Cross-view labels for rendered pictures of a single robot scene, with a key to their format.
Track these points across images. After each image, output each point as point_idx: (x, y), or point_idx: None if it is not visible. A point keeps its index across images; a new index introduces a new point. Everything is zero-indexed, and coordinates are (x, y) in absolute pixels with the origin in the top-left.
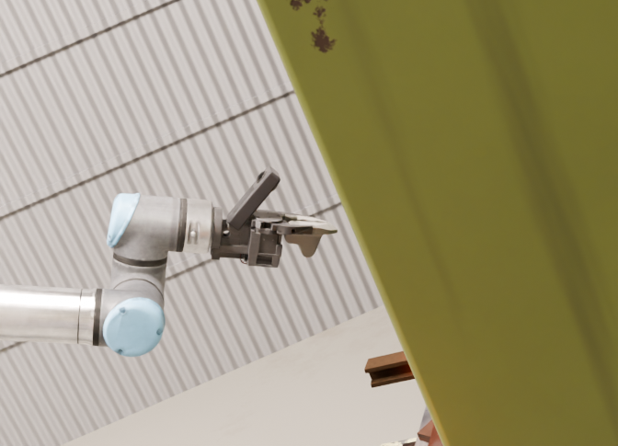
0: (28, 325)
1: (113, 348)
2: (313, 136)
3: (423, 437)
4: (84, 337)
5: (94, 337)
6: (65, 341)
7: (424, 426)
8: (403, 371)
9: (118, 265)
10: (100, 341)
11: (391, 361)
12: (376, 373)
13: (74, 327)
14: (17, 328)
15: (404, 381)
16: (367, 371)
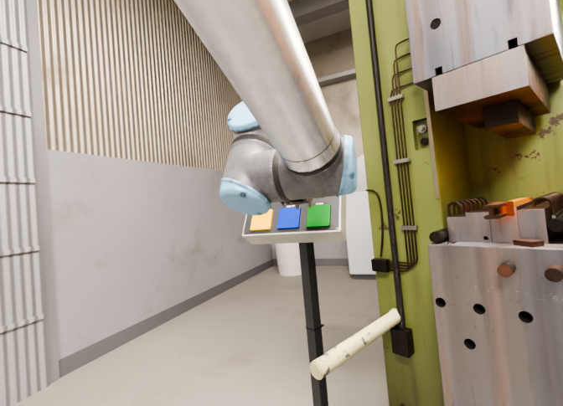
0: (317, 90)
1: (353, 168)
2: (551, 32)
3: (536, 243)
4: (332, 147)
5: (338, 152)
6: (319, 141)
7: (524, 241)
8: (499, 212)
9: (258, 142)
10: (337, 161)
11: (499, 203)
12: (494, 212)
13: (333, 128)
14: (312, 83)
15: (504, 216)
16: (498, 206)
